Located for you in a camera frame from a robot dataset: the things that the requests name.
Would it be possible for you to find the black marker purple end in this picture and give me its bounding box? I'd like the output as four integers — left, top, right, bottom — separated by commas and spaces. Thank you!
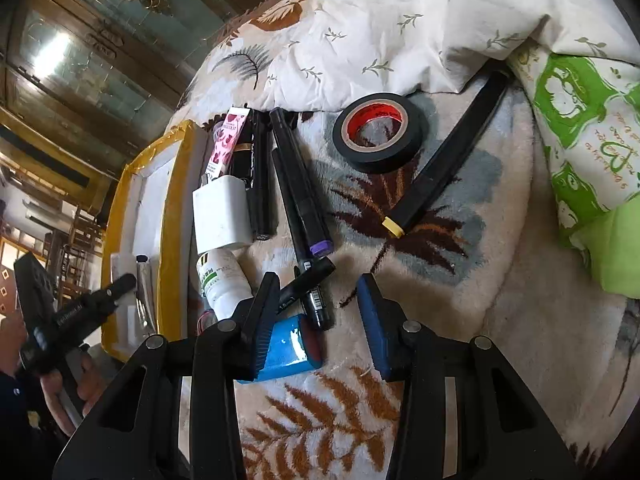
269, 106, 335, 256

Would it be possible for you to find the white foam box yellow tape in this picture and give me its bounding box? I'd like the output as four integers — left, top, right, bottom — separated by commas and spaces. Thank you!
100, 120, 213, 361

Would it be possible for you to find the silver tube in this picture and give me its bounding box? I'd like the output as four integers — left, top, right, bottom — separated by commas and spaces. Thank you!
135, 254, 158, 336

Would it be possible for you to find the black stick yellow tip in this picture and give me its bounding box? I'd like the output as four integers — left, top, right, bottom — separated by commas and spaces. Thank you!
382, 70, 511, 239

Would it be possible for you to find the blue battery pack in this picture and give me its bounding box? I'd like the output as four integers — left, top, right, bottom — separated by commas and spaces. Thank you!
235, 312, 326, 386

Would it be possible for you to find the person's left hand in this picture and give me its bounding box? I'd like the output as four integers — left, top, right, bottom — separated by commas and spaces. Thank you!
40, 347, 108, 433

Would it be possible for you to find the leaf print fleece blanket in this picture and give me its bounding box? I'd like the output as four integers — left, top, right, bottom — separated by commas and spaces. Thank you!
165, 0, 640, 480

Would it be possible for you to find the person's dark clothing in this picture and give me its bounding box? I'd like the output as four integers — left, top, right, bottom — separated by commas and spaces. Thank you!
0, 370, 68, 463

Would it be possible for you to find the wooden chair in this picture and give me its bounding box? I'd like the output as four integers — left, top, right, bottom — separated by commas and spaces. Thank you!
42, 205, 103, 306

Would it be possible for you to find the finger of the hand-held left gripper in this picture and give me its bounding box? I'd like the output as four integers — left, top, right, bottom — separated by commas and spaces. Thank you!
75, 274, 138, 321

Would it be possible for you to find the thin black pen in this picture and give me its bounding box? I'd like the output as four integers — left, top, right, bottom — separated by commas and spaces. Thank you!
272, 147, 336, 332

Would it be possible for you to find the small white plastic bottle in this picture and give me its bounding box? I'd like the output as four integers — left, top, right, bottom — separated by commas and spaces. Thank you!
195, 249, 253, 321

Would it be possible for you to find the pink print tube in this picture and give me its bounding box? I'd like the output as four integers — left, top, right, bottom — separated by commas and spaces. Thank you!
202, 107, 251, 181

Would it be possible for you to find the white sprig print quilt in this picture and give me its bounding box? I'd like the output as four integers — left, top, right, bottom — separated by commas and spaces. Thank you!
252, 0, 640, 111

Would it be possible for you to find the black marker white lettering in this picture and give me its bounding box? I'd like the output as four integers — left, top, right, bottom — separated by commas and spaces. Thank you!
250, 109, 278, 241

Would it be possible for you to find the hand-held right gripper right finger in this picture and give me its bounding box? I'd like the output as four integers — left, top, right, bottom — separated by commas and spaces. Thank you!
356, 272, 583, 480

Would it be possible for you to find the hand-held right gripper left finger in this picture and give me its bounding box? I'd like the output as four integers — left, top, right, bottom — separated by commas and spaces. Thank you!
52, 271, 282, 480

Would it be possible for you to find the white charger plug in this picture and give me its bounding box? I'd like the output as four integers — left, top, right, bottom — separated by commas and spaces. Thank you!
192, 174, 253, 256

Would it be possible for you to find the black pen gold band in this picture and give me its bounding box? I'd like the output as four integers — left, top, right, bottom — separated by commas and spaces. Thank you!
234, 125, 254, 181

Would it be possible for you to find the black tape roll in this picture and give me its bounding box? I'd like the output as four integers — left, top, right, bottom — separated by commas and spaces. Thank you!
332, 92, 430, 171

